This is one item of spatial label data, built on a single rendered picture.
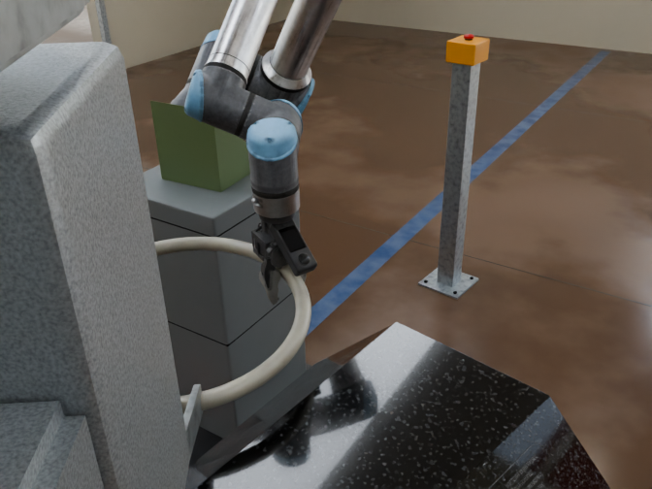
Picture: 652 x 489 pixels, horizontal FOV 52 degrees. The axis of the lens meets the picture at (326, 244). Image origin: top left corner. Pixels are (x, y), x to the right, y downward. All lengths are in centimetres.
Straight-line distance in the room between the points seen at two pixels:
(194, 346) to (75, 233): 178
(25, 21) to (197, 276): 165
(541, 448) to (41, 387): 96
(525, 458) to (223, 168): 116
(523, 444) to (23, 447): 94
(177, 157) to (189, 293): 40
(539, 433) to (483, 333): 160
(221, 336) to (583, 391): 133
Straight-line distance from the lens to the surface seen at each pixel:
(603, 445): 245
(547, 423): 126
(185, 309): 208
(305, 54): 189
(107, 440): 45
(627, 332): 299
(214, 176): 194
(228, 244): 144
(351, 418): 119
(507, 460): 118
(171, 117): 197
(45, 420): 41
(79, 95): 42
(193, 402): 106
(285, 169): 123
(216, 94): 132
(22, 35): 34
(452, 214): 290
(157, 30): 720
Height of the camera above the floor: 166
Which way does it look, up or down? 29 degrees down
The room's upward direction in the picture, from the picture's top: 1 degrees counter-clockwise
